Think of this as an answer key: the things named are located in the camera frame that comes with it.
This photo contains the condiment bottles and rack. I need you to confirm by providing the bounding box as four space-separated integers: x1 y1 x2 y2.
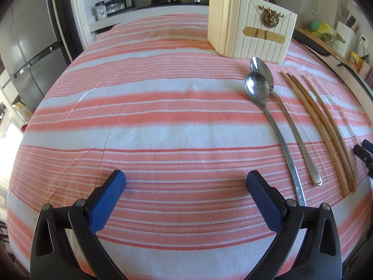
105 0 135 16

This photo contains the white knife block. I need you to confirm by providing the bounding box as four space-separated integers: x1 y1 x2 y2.
335 21 357 60

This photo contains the wooden cutting board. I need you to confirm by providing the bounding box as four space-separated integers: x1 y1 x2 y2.
293 27 348 63

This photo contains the pink cup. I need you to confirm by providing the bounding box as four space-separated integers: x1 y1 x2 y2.
359 61 371 80

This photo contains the yellow green plastic bag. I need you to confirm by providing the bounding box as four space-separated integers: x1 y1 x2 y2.
304 10 346 46

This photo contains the black gas cooktop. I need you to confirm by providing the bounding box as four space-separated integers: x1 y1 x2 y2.
140 0 208 8

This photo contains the wooden chopstick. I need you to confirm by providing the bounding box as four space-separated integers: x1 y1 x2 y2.
287 73 356 192
280 71 350 197
276 71 344 198

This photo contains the large steel spoon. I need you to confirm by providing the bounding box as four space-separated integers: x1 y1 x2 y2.
250 56 322 186

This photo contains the small steel spoon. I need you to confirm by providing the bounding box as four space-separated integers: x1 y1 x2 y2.
244 71 307 206

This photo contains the wooden chopstick one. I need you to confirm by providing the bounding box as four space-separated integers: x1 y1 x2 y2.
302 75 355 182

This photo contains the cream utensil holder box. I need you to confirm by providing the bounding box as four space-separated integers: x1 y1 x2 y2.
207 0 297 64

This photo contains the white spice jar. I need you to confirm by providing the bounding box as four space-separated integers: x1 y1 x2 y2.
95 1 107 21

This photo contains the grey double door refrigerator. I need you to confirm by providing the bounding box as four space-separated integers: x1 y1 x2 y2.
1 0 71 112

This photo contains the pink striped tablecloth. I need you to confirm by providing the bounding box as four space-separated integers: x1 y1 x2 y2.
5 13 373 280

